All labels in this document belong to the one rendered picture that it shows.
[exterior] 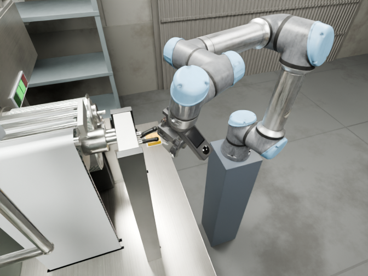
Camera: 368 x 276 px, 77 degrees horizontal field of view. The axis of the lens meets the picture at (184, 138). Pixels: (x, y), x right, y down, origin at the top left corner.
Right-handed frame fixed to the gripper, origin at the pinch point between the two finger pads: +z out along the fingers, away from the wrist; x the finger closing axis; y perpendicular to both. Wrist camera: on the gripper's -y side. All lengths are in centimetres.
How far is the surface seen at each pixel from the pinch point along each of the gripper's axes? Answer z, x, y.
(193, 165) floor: 144, -54, 6
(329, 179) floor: 122, -121, -101
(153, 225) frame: -1.5, 22.6, -9.0
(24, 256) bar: -31, 39, 1
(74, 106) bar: -23.1, 16.8, 21.2
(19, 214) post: -40, 35, 2
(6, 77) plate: 16, 17, 79
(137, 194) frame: -17.0, 21.0, -2.4
